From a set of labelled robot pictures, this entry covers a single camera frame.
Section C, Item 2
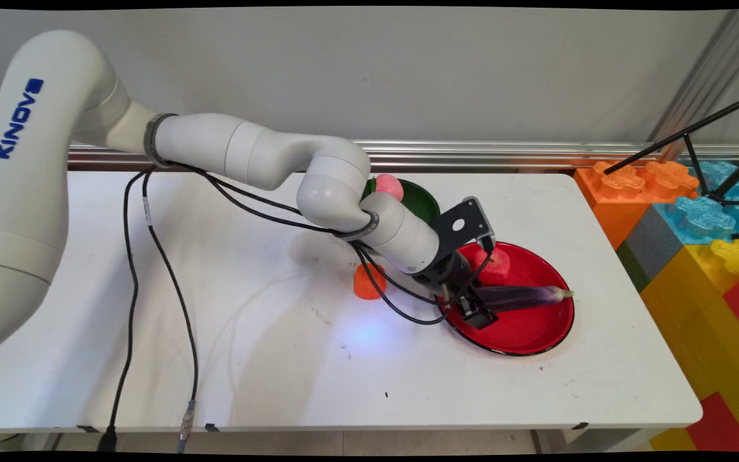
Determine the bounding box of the orange toy carrot piece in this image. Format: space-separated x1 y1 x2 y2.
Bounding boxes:
353 263 387 301

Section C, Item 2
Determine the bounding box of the pink toy peach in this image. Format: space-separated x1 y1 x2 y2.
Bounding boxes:
375 174 405 201

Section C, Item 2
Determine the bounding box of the purple toy eggplant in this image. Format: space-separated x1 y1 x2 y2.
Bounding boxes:
475 286 575 314

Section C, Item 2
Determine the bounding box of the black tripod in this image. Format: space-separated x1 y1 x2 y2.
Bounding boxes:
604 90 739 207

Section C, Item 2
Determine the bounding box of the red toy apple piece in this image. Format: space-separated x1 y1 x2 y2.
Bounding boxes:
472 249 512 286

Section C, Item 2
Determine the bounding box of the yellow giant building block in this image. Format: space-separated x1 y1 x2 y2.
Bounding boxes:
639 239 739 450

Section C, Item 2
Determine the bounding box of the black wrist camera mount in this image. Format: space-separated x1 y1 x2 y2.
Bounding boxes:
432 197 496 254

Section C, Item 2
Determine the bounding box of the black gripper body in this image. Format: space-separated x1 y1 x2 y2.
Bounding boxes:
411 250 478 305

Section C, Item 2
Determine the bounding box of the grey giant building block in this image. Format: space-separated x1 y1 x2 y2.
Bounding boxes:
623 205 684 283

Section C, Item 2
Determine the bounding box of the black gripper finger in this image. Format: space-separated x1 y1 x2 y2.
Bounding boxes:
457 291 500 330

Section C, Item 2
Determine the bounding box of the orange giant building block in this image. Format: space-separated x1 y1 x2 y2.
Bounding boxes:
573 160 701 251

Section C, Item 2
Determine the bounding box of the black cable with metal connector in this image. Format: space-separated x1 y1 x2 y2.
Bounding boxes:
142 164 454 453

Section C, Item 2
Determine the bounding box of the dark green giant building block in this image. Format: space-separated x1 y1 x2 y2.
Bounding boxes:
615 241 649 293

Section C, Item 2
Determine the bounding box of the grey table leg frame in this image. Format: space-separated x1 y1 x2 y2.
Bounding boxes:
533 429 640 453

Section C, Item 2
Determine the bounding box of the blue giant building block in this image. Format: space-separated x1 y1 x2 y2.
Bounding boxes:
655 160 739 246

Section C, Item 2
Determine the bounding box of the red round plate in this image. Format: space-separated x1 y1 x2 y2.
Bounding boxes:
437 241 576 357

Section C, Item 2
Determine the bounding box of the dark green round plate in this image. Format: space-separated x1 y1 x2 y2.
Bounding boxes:
362 178 441 225

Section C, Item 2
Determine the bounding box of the aluminium rail along wall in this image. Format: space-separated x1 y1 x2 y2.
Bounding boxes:
68 140 739 173

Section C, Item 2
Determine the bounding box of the black camera cable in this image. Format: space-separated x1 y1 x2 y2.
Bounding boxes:
105 164 495 453

